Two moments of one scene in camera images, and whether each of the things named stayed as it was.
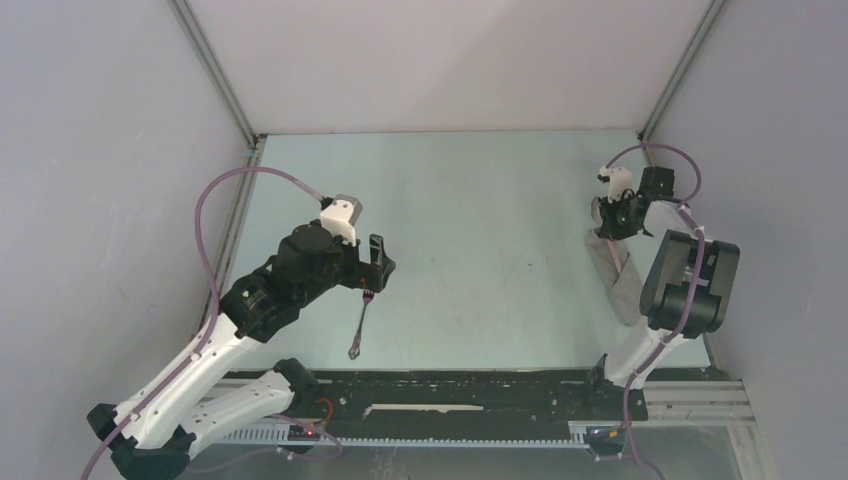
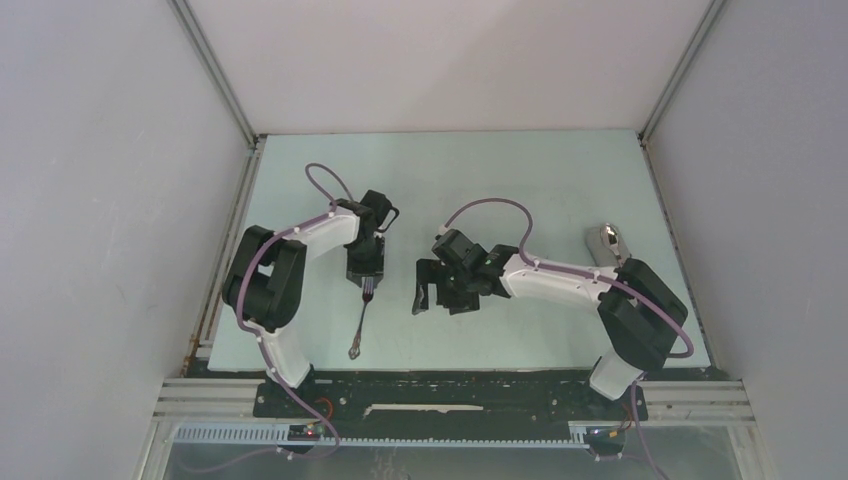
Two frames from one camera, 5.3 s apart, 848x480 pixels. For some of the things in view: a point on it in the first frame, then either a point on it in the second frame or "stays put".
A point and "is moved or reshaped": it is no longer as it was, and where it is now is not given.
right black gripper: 611,229 to 424,270
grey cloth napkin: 624,288 is moved or reshaped
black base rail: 415,399 stays put
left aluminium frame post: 215,70 stays put
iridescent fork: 367,296 stays put
